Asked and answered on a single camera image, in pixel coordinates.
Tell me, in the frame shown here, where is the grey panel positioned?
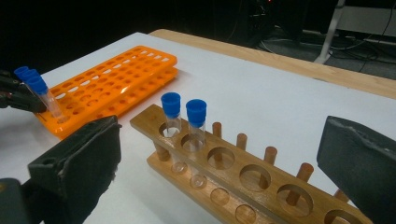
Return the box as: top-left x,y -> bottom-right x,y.
335,5 -> 396,37

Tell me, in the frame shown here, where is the grey metal stand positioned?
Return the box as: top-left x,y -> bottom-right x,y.
313,0 -> 347,64

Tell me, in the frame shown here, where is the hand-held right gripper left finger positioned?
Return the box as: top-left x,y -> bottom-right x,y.
21,114 -> 122,224

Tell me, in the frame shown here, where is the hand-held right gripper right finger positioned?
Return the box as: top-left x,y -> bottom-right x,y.
317,115 -> 396,224

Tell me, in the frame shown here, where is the orange plastic test tube rack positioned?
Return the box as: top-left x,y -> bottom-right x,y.
35,45 -> 179,140

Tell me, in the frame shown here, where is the wooden test tube rack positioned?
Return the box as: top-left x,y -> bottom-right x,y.
129,104 -> 375,224

